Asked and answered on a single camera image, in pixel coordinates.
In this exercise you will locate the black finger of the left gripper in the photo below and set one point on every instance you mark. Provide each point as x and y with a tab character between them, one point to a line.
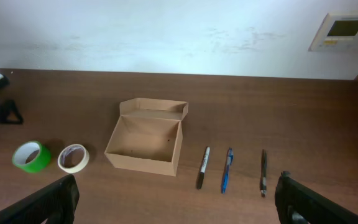
7	108

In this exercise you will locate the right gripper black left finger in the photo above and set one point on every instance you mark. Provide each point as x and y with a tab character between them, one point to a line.
55	203

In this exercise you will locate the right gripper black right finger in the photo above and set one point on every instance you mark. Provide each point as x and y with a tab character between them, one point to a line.
295	203

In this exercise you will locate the cream masking tape roll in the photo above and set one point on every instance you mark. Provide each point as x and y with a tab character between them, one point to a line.
64	154

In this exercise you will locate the green tape roll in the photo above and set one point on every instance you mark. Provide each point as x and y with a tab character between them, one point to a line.
31	157

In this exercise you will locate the black and white sharpie marker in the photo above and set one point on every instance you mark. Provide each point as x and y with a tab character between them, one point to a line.
204	163

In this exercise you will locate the brown cardboard box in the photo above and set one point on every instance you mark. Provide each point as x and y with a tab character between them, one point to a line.
148	136

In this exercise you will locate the black ballpoint pen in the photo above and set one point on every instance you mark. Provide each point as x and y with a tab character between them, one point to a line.
263	182

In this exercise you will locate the white wall control panel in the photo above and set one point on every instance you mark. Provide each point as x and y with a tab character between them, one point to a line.
337	33

